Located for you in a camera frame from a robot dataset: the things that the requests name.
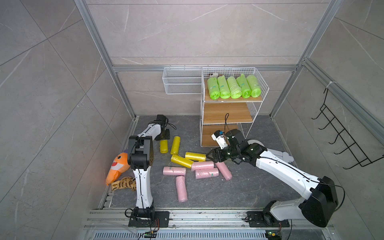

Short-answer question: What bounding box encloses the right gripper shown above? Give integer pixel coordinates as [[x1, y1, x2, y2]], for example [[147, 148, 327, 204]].
[[205, 144, 239, 163]]

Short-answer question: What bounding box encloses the yellow roll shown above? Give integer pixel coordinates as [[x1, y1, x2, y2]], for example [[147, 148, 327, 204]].
[[160, 140, 169, 154], [171, 136, 181, 155]]

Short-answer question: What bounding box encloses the yellow roll diagonal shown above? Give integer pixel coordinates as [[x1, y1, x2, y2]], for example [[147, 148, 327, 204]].
[[171, 155, 194, 169]]

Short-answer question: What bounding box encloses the green roll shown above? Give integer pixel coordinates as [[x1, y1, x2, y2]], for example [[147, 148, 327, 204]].
[[227, 76, 242, 99], [236, 74, 252, 99], [218, 75, 231, 99], [207, 77, 221, 100]]

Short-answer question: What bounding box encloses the green roll diagonal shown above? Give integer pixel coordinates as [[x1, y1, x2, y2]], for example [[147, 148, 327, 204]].
[[247, 75, 262, 98]]

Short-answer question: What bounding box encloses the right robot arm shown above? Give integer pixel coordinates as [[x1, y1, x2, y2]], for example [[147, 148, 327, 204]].
[[207, 129, 340, 228]]

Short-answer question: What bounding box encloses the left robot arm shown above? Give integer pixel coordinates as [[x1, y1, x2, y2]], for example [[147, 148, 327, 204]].
[[125, 115, 170, 222]]

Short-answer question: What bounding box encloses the yellow roll middle horizontal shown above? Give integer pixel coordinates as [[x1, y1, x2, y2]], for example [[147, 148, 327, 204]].
[[185, 152, 207, 162]]

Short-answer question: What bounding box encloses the pink roll upper centre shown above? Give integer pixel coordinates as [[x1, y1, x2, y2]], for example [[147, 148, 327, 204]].
[[191, 161, 215, 171]]

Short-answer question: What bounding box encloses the pink roll lower centre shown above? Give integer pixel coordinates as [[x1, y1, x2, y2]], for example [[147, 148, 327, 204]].
[[195, 168, 219, 179]]

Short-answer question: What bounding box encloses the pink roll right diagonal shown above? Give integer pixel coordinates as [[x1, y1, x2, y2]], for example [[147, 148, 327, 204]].
[[215, 162, 233, 181]]

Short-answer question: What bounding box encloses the pink roll left horizontal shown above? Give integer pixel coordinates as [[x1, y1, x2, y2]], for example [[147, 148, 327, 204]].
[[163, 166, 187, 176]]

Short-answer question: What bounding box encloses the pink roll bottom upright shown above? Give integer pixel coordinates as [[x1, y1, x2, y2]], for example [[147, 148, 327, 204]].
[[176, 176, 188, 203]]

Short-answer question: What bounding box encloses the orange carrot plush toy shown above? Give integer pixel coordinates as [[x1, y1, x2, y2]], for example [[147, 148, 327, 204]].
[[106, 153, 130, 186]]

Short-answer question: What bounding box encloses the small brown white plush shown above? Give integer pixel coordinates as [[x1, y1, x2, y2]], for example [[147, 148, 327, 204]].
[[209, 73, 219, 78]]

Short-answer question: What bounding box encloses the white round paddle object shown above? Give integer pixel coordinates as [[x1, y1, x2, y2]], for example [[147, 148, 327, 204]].
[[248, 140, 294, 163]]

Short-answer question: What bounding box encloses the brown patterned flat item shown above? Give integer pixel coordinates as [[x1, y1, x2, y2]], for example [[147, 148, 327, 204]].
[[111, 177, 137, 191]]

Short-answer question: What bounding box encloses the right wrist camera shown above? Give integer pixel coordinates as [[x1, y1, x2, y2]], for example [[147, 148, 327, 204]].
[[211, 130, 230, 150]]

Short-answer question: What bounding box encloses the white wire wall basket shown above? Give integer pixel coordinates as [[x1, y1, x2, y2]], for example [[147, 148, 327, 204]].
[[162, 67, 202, 95]]

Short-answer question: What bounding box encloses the white wire three-tier shelf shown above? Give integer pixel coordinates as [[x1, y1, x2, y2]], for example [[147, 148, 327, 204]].
[[200, 67, 269, 147]]

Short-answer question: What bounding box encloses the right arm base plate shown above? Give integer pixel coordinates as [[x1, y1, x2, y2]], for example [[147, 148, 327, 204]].
[[244, 211, 290, 228]]

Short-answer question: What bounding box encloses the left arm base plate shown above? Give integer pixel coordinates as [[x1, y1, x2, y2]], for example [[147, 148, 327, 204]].
[[128, 211, 170, 228]]

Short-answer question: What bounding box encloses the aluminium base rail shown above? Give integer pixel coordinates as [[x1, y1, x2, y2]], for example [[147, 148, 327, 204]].
[[83, 209, 334, 231]]

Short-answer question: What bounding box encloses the black wire wall hook rack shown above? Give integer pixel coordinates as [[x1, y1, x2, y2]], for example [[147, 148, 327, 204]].
[[311, 88, 384, 170]]

